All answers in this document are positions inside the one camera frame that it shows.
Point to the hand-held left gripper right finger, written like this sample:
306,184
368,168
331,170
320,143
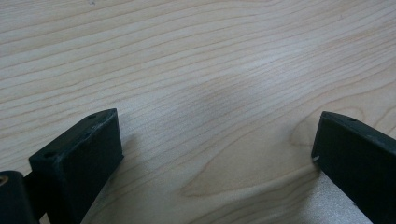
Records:
358,155

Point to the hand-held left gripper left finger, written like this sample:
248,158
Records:
77,165

